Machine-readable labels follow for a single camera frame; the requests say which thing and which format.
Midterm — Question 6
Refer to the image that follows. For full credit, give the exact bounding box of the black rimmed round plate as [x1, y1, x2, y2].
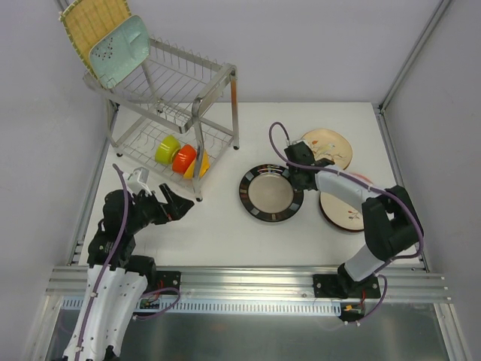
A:
[238, 164, 304, 223]

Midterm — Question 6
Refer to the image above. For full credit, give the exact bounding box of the light blue divided plate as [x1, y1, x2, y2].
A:
[89, 15, 150, 89]

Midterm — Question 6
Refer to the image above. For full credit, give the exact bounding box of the woven bamboo tray plate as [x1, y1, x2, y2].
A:
[59, 0, 132, 78]

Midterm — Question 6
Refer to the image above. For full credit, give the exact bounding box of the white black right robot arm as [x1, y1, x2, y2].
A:
[284, 141, 424, 299]

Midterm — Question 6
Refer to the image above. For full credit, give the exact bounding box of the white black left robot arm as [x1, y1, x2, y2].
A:
[61, 184, 194, 360]

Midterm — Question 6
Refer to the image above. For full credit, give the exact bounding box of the stainless steel dish rack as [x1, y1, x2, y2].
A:
[83, 38, 239, 201]

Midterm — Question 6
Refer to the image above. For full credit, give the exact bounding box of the orange bowl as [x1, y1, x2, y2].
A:
[172, 144, 197, 174]

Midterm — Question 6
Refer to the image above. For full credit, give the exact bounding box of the beige bird round plate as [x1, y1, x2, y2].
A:
[301, 129, 353, 169]

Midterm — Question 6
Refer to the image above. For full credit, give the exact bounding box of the yellow bowl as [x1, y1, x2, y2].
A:
[183, 150, 210, 180]

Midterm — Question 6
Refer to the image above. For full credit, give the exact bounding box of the lime green bowl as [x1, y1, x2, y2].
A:
[154, 135, 181, 165]

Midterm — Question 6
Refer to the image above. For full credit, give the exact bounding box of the beige leaf round plate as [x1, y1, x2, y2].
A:
[319, 193, 364, 232]

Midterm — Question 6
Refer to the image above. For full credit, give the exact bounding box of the pink white round plate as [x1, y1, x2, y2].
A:
[349, 173, 372, 185]

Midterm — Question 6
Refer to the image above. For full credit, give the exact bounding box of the white slotted cable duct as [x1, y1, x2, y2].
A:
[61, 296, 341, 317]

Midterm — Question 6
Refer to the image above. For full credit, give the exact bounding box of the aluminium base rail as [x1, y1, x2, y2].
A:
[44, 265, 452, 304]

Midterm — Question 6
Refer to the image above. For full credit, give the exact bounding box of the aluminium frame post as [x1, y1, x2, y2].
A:
[53, 0, 72, 14]
[377, 0, 455, 114]

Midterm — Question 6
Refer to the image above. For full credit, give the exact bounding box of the aluminium right frame post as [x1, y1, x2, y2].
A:
[377, 0, 455, 114]

